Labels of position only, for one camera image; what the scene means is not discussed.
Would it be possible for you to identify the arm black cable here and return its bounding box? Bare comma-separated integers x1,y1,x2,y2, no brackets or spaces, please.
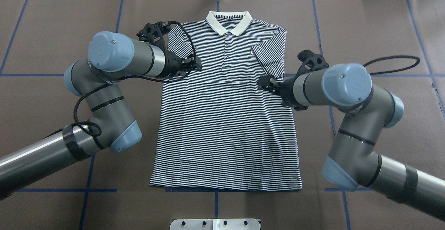
73,22,197,147
362,55,421,75

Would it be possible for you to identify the navy white striped polo shirt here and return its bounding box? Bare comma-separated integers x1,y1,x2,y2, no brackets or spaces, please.
149,11,302,191

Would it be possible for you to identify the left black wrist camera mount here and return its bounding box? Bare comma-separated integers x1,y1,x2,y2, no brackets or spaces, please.
136,21,178,51

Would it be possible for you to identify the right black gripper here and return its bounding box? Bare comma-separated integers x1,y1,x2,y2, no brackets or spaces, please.
257,75,308,111

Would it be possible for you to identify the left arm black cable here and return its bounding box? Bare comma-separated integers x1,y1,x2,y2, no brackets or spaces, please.
73,22,197,147

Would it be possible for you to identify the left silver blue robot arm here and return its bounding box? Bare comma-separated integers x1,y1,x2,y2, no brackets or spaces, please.
0,31,202,199

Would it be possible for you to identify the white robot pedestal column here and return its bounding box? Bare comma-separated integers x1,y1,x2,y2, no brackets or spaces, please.
170,218,262,230

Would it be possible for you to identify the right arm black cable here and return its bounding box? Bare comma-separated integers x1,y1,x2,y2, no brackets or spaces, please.
362,55,421,75

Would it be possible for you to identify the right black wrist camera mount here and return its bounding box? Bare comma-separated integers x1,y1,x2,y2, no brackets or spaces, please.
296,50,329,76

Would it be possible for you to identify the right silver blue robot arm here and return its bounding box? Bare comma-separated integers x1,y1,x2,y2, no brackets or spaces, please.
257,63,445,220

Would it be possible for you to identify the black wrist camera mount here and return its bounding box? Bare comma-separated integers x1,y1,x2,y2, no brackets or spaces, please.
296,50,329,76
136,21,178,51

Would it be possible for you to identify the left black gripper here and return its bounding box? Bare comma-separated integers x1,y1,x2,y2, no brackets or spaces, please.
163,50,202,81

